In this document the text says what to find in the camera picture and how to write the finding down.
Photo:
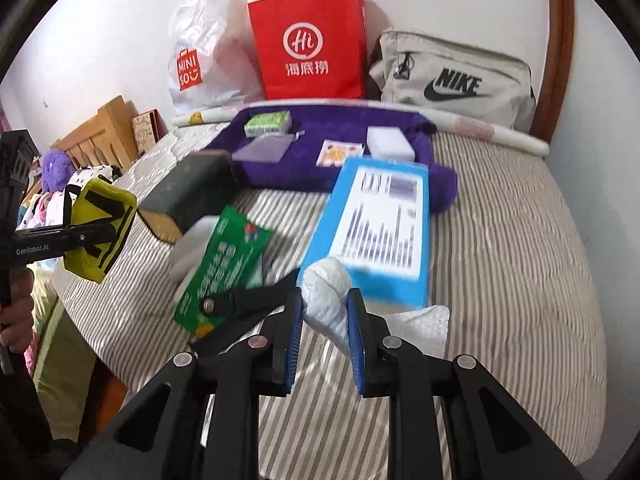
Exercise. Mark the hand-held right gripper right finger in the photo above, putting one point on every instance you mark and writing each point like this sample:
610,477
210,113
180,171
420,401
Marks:
362,355

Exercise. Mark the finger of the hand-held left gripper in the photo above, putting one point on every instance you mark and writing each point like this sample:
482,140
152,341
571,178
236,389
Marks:
85,237

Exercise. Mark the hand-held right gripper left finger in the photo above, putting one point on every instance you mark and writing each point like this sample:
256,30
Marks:
292,345

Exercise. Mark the yellow and black pouch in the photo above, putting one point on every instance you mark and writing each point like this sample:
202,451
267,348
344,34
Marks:
100,195

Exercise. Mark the white knotted cloth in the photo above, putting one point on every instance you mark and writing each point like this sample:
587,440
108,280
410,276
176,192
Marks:
325,280

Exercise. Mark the grey translucent pouch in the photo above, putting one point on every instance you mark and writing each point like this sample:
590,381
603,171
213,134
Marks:
260,150

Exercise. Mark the fruit print tissue pack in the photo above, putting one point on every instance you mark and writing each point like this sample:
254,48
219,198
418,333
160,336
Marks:
340,152

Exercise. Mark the green cassette print tissue pack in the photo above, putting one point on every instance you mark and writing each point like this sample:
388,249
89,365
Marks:
267,124

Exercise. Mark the person's left hand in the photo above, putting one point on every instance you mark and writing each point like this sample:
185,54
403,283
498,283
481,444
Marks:
17,305

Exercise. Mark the white flower print pillow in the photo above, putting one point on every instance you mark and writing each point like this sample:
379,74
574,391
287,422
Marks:
90,175

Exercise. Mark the white paper towel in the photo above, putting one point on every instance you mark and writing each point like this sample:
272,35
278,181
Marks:
420,325

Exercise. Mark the purple plush toy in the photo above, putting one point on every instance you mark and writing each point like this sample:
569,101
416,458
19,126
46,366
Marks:
57,170

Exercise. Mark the wooden headboard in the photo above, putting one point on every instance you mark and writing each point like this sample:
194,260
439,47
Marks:
110,130

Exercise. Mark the green wipes packet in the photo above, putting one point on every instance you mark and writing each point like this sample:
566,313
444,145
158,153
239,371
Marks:
225,255

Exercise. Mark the patterned notebook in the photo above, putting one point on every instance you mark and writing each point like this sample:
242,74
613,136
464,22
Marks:
145,132

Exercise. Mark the dark tea tin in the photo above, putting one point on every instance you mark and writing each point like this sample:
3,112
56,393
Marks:
200,180

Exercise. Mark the blue box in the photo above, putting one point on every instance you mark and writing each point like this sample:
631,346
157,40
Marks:
330,220

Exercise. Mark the striped quilted mat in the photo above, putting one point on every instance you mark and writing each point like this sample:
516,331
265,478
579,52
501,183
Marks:
500,260

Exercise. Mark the purple towel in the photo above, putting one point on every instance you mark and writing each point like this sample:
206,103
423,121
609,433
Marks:
300,175

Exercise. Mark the white plastic shopping bag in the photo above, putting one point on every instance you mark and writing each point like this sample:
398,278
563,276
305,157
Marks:
220,50

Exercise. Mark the rolled printed paper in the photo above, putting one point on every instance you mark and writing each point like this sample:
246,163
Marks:
500,135

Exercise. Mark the red paper bag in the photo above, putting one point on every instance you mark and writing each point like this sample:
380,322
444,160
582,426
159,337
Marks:
270,35

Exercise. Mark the grey waist bag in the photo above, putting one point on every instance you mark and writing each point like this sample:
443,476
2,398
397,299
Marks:
500,105

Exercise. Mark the wooden door frame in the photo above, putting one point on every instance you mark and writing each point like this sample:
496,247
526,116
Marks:
560,35

